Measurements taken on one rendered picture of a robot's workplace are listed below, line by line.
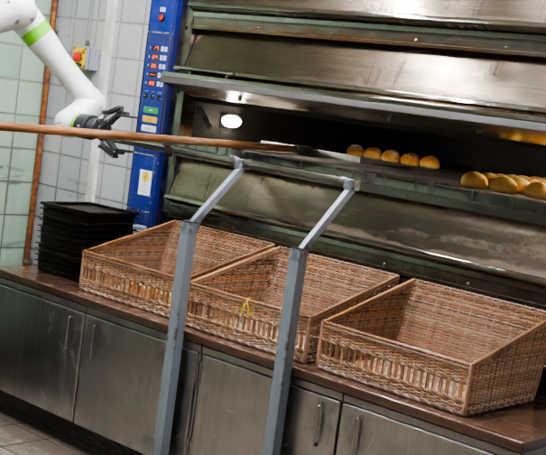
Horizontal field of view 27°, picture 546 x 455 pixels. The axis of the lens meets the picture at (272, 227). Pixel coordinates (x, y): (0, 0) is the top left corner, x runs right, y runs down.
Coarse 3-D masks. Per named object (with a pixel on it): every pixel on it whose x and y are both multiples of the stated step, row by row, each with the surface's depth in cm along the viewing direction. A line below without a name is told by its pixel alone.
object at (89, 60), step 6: (78, 48) 494; (84, 48) 491; (90, 48) 491; (96, 48) 493; (84, 54) 491; (90, 54) 491; (96, 54) 494; (84, 60) 491; (90, 60) 492; (96, 60) 494; (78, 66) 494; (84, 66) 491; (90, 66) 492; (96, 66) 495
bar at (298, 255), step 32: (224, 160) 394; (224, 192) 385; (352, 192) 359; (192, 224) 375; (320, 224) 350; (192, 256) 377; (288, 288) 346; (288, 320) 346; (288, 352) 347; (288, 384) 350; (160, 416) 382; (160, 448) 382
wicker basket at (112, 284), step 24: (120, 240) 441; (144, 240) 451; (168, 240) 461; (216, 240) 446; (240, 240) 439; (96, 264) 424; (120, 264) 415; (144, 264) 453; (168, 264) 458; (216, 264) 442; (96, 288) 423; (120, 288) 415; (168, 288) 399; (168, 312) 399
